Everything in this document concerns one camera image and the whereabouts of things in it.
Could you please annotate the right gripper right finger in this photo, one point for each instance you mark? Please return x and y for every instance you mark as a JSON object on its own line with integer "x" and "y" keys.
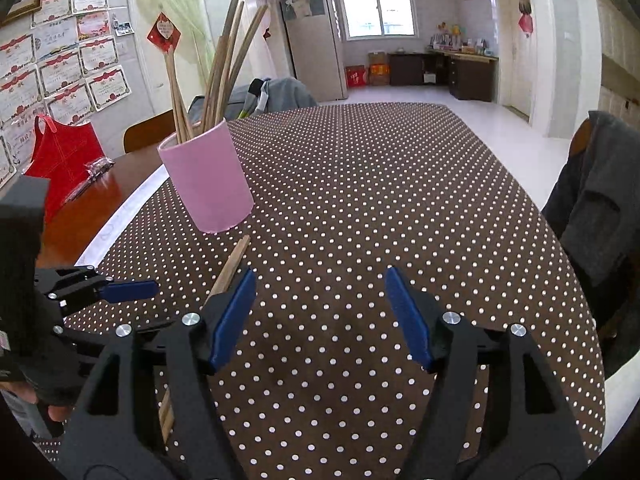
{"x": 528, "y": 431}

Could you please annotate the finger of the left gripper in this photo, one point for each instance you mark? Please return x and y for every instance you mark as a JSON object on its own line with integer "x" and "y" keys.
{"x": 88, "y": 346}
{"x": 79, "y": 287}

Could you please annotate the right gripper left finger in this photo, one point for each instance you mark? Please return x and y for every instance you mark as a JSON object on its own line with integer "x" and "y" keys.
{"x": 114, "y": 432}

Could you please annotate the wooden chopstick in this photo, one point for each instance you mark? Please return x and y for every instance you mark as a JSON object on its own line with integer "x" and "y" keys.
{"x": 218, "y": 110}
{"x": 225, "y": 30}
{"x": 180, "y": 105}
{"x": 214, "y": 80}
{"x": 235, "y": 272}
{"x": 240, "y": 54}
{"x": 230, "y": 269}
{"x": 175, "y": 100}

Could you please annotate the person's left hand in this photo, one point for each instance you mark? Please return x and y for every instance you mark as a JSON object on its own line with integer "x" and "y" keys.
{"x": 25, "y": 392}

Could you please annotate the plastic packet on table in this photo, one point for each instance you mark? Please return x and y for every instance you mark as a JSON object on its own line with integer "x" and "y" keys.
{"x": 94, "y": 170}

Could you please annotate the red tote bag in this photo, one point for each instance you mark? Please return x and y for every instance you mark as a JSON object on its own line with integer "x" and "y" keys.
{"x": 62, "y": 154}

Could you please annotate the brown wooden chair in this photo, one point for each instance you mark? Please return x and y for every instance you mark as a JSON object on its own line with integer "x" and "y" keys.
{"x": 149, "y": 132}

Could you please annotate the brown polka dot tablecloth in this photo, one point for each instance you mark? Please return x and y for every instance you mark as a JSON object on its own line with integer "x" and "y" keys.
{"x": 322, "y": 384}

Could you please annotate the pink cylindrical cup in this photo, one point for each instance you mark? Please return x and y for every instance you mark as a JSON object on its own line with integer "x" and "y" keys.
{"x": 207, "y": 175}

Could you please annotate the dark jacket on chair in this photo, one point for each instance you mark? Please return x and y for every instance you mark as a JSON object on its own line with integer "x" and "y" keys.
{"x": 593, "y": 210}

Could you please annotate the grey jacket on chair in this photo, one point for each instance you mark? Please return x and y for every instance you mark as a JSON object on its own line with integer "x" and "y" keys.
{"x": 263, "y": 96}

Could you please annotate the light green curtain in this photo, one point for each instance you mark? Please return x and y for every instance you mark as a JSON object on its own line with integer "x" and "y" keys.
{"x": 183, "y": 27}

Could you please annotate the red cardboard box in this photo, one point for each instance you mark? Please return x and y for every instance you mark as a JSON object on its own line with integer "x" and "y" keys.
{"x": 356, "y": 76}

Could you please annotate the silver refrigerator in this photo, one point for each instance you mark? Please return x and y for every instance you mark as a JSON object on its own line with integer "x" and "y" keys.
{"x": 314, "y": 38}

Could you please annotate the dark wooden desk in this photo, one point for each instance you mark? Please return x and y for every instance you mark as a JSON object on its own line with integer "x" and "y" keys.
{"x": 468, "y": 77}

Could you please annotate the red door hanging ornament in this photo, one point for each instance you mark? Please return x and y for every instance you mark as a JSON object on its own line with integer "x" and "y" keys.
{"x": 526, "y": 22}

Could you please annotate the red diamond wall decoration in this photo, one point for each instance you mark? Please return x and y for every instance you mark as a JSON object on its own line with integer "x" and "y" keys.
{"x": 164, "y": 34}

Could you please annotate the white wall cabinet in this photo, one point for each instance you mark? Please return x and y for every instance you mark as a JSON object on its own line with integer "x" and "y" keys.
{"x": 609, "y": 62}

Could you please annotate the window with white frame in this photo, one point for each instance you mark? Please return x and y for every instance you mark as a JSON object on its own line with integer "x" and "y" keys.
{"x": 375, "y": 19}

